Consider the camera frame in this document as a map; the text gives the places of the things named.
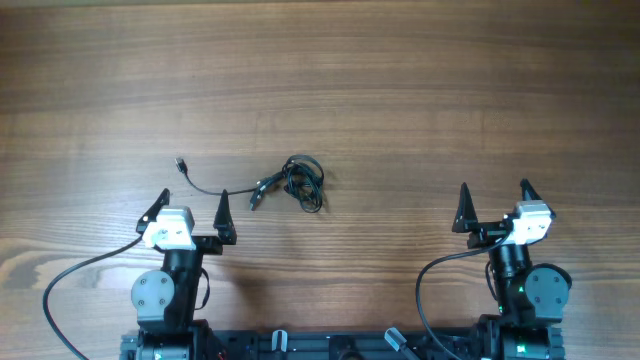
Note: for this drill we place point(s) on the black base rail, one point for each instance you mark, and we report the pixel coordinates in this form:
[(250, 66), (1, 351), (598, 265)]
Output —
[(464, 343)]

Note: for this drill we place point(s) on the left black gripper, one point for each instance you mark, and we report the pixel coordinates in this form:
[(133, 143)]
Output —
[(212, 245)]

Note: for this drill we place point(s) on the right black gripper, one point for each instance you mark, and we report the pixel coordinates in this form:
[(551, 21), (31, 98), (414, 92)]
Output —
[(467, 220)]

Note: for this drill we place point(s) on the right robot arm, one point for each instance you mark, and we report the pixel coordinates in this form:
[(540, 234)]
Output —
[(530, 297)]

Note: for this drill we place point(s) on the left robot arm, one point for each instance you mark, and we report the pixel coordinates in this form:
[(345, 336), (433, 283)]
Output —
[(166, 299)]

